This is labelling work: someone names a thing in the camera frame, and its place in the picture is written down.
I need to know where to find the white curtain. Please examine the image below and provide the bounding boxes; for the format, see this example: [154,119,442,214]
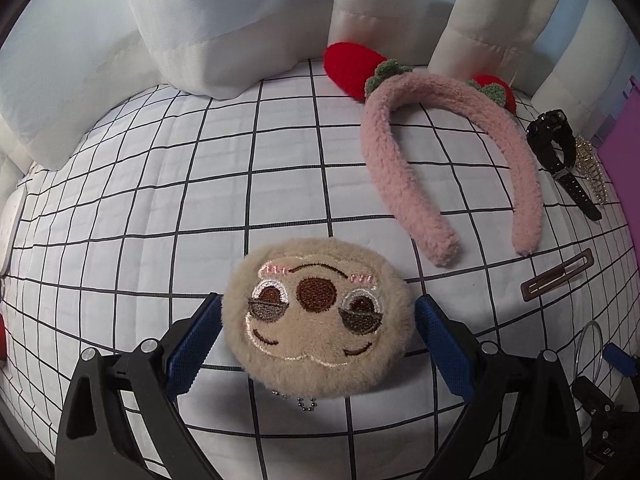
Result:
[0,0,640,176]

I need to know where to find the pink fuzzy strawberry headband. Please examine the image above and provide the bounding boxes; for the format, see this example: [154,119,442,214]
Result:
[323,42,543,267]

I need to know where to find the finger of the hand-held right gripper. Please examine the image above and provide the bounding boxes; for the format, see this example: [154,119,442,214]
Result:
[602,342,640,378]

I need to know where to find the purple box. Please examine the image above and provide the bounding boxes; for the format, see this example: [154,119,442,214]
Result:
[595,77,640,221]

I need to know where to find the beige plush sloth face keychain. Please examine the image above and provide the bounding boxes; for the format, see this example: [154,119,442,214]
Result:
[221,240,418,413]

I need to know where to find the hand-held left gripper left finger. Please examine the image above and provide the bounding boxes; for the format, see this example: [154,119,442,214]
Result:
[54,292,223,480]

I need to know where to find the brown hair clip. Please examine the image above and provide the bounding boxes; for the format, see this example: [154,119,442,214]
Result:
[521,248,593,303]

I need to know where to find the gold pearl hair clip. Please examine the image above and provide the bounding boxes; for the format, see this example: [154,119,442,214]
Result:
[574,135,608,207]

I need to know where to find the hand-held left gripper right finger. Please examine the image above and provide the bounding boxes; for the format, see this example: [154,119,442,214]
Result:
[415,294,586,480]

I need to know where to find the silver metal bangle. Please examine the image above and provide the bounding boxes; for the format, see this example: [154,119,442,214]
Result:
[575,320,603,386]

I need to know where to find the white black-checked bed sheet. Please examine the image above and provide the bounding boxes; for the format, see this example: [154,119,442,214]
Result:
[0,57,640,480]

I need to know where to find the black wrist watch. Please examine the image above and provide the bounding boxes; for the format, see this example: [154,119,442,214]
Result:
[526,109,603,221]

